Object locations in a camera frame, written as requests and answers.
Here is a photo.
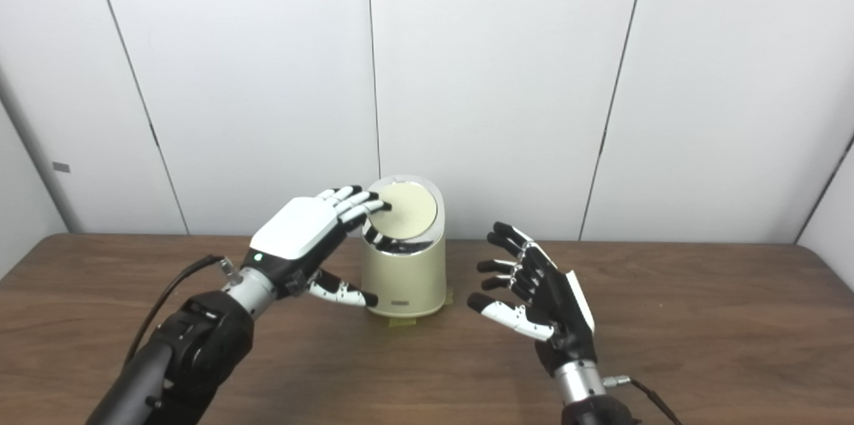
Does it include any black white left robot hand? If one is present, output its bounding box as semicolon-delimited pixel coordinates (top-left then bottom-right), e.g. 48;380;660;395
242;185;393;308

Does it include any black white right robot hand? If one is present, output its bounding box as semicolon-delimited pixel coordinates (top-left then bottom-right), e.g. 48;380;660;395
467;222;598;376

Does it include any cream-colored lidded bin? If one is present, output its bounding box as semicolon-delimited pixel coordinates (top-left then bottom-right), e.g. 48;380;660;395
360;175;448;319

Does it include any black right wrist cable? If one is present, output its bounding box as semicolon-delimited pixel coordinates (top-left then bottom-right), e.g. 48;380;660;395
602;375;683;425

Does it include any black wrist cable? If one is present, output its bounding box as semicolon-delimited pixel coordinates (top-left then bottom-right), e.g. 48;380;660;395
123;254;242;366
602;375;683;425

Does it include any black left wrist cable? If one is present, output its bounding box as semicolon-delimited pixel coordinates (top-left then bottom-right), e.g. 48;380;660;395
123;254;242;366

